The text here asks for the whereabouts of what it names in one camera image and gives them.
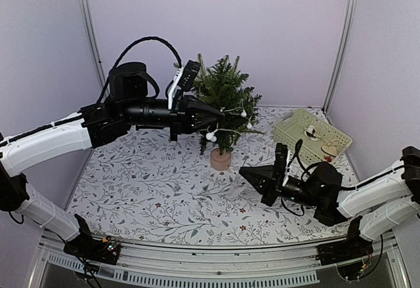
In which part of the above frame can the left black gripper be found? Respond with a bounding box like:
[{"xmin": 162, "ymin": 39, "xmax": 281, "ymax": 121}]
[{"xmin": 122, "ymin": 95, "xmax": 226, "ymax": 142}]

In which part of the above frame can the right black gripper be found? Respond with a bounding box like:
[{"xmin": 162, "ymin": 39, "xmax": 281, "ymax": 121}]
[{"xmin": 240, "ymin": 163, "xmax": 320, "ymax": 210}]

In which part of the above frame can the white ball light garland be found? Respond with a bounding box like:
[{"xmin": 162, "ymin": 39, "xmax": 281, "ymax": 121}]
[{"xmin": 204, "ymin": 106, "xmax": 255, "ymax": 144}]

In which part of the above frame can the small green christmas tree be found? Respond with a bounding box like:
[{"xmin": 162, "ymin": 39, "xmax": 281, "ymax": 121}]
[{"xmin": 192, "ymin": 53, "xmax": 262, "ymax": 171}]

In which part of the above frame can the black white cotton ornament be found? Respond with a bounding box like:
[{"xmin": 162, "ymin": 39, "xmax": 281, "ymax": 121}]
[{"xmin": 304, "ymin": 125, "xmax": 321, "ymax": 141}]

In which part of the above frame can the pale green plastic basket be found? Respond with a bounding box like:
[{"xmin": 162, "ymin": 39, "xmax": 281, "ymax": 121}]
[{"xmin": 273, "ymin": 108, "xmax": 352, "ymax": 165}]

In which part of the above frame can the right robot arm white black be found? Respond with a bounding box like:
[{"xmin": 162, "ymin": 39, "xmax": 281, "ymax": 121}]
[{"xmin": 239, "ymin": 144, "xmax": 419, "ymax": 259}]

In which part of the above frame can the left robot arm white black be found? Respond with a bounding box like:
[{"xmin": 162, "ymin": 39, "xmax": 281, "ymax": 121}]
[{"xmin": 1, "ymin": 60, "xmax": 223, "ymax": 258}]

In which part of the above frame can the wooden heart ornament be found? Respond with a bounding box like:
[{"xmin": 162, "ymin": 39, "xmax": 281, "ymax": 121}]
[{"xmin": 321, "ymin": 142, "xmax": 340, "ymax": 157}]

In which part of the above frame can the floral white tablecloth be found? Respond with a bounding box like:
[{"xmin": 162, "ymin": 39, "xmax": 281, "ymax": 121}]
[{"xmin": 67, "ymin": 107, "xmax": 348, "ymax": 246}]

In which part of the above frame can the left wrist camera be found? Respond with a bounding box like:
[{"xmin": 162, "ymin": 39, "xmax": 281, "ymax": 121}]
[{"xmin": 167, "ymin": 60, "xmax": 201, "ymax": 110}]

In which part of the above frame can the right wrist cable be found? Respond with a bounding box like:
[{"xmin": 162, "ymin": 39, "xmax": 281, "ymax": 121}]
[{"xmin": 291, "ymin": 138, "xmax": 324, "ymax": 179}]

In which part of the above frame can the wrist cable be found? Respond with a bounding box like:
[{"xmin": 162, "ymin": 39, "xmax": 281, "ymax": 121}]
[
  {"xmin": 291, "ymin": 138, "xmax": 324, "ymax": 179},
  {"xmin": 96, "ymin": 36, "xmax": 181, "ymax": 105}
]

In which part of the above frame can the front aluminium rail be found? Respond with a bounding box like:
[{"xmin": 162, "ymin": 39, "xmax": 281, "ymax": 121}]
[{"xmin": 28, "ymin": 232, "xmax": 411, "ymax": 287}]

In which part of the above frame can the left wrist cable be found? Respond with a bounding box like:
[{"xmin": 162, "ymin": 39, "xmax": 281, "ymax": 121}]
[{"xmin": 96, "ymin": 36, "xmax": 181, "ymax": 105}]

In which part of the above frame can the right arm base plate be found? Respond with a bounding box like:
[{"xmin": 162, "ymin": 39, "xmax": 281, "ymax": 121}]
[{"xmin": 316, "ymin": 240, "xmax": 373, "ymax": 266}]

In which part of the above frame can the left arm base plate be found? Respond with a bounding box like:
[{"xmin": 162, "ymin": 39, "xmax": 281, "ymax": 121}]
[{"xmin": 64, "ymin": 234, "xmax": 121, "ymax": 265}]

